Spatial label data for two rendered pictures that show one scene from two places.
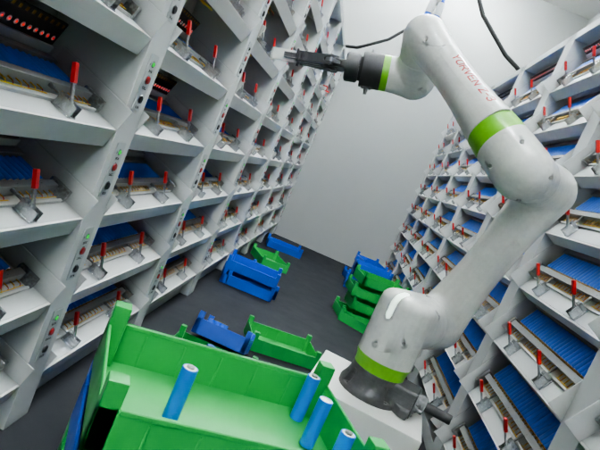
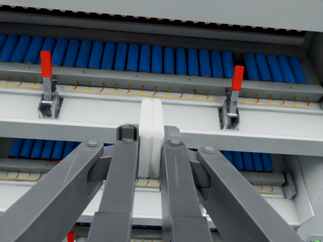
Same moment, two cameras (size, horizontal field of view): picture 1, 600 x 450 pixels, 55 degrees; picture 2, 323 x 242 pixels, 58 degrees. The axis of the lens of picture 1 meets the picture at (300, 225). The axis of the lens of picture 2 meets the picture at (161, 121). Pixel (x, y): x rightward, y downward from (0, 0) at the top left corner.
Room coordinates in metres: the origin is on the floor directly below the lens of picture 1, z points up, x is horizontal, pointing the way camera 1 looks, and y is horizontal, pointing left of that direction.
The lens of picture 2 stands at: (1.53, 0.05, 1.15)
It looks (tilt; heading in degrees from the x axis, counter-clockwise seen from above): 33 degrees down; 83
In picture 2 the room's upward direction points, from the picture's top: 6 degrees clockwise
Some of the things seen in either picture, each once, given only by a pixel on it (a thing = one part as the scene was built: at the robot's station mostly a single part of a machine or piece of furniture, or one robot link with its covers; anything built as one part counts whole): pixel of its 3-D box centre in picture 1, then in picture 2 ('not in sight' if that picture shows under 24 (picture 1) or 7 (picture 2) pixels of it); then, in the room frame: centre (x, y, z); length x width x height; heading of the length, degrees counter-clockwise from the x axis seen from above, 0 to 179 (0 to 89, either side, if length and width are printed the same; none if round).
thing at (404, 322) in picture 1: (399, 331); not in sight; (1.27, -0.30, 0.52); 0.16 x 0.13 x 0.19; 139
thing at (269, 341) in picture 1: (281, 342); not in sight; (2.36, -0.12, 0.04); 0.30 x 0.20 x 0.08; 105
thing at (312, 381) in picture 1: (305, 396); not in sight; (0.72, -0.10, 0.52); 0.02 x 0.02 x 0.06
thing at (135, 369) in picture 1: (231, 400); not in sight; (0.62, -0.01, 0.52); 0.30 x 0.20 x 0.08; 110
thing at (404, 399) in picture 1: (395, 392); not in sight; (1.25, -0.35, 0.40); 0.26 x 0.15 x 0.06; 72
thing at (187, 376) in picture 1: (180, 392); not in sight; (0.60, 0.05, 0.52); 0.02 x 0.02 x 0.06
